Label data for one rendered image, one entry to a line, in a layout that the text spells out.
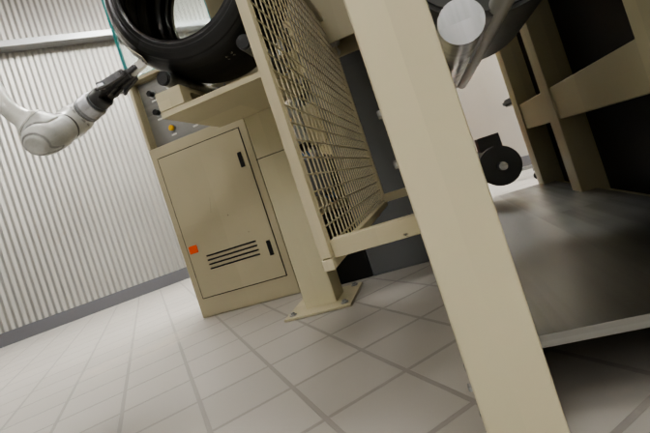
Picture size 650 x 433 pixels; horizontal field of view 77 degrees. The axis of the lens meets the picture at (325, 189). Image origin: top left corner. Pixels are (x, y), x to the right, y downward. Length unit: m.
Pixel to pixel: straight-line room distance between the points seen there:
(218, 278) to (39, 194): 2.95
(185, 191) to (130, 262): 2.59
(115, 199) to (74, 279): 0.85
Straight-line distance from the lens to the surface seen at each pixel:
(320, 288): 1.59
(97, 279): 4.68
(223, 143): 2.03
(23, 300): 4.79
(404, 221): 0.62
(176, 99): 1.33
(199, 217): 2.12
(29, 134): 1.52
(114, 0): 1.51
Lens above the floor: 0.42
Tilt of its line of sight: level
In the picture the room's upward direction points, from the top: 18 degrees counter-clockwise
